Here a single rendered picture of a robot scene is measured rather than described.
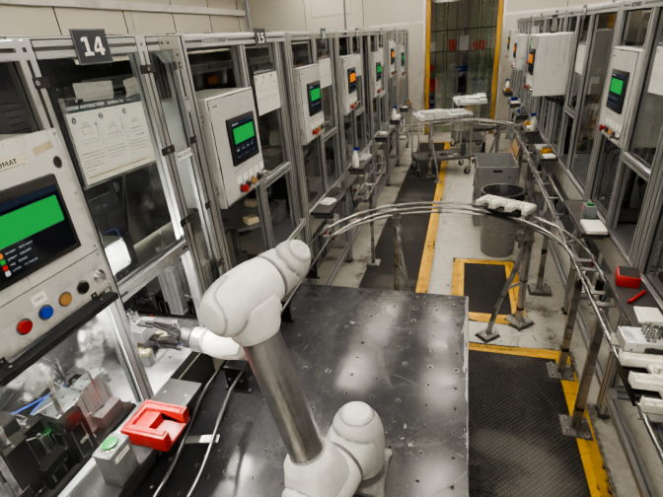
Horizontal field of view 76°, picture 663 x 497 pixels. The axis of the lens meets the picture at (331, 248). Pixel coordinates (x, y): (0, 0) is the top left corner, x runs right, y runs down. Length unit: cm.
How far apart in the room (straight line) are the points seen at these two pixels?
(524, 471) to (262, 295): 182
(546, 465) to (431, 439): 100
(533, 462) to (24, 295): 226
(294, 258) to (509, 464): 177
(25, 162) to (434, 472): 146
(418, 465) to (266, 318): 82
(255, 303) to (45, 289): 54
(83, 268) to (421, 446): 122
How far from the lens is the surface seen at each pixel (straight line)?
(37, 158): 126
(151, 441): 149
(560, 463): 260
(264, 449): 170
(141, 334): 176
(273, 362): 109
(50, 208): 125
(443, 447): 167
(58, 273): 130
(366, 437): 137
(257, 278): 103
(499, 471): 249
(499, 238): 421
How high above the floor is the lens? 197
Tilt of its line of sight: 26 degrees down
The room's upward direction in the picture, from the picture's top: 5 degrees counter-clockwise
